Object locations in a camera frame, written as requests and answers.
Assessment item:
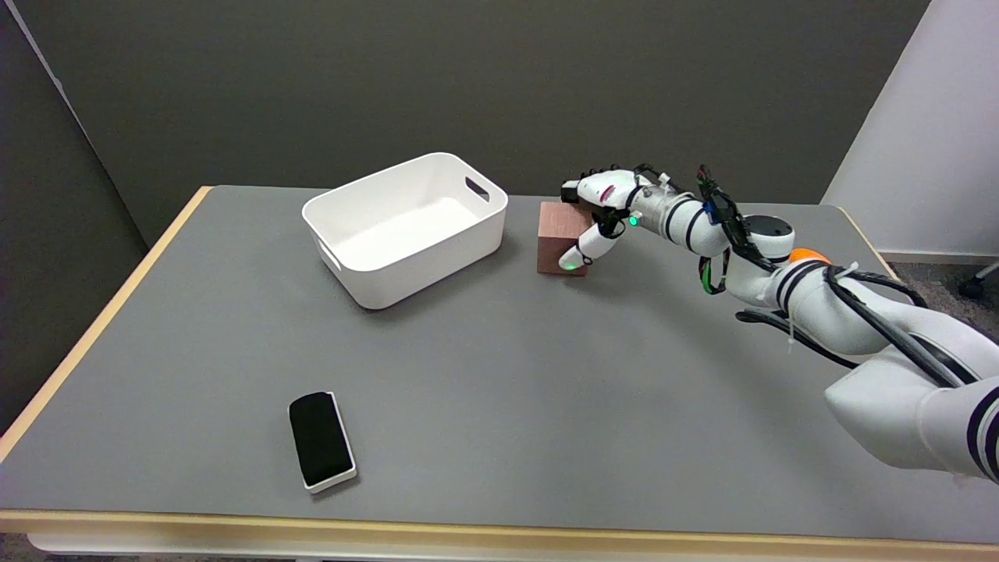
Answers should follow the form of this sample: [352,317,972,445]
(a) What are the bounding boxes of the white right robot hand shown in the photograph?
[557,165,653,272]

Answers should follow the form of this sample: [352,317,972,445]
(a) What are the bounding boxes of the wooden cube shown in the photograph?
[537,201,595,276]

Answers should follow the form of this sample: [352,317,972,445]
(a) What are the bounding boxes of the white plastic bin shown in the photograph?
[301,152,509,311]

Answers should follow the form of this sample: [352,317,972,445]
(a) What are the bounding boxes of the black whiteboard eraser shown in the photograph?
[288,391,358,494]

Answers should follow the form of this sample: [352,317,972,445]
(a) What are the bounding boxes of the black chair caster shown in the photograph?
[958,262,999,301]

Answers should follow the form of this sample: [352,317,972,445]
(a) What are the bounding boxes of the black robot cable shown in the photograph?
[737,265,979,389]

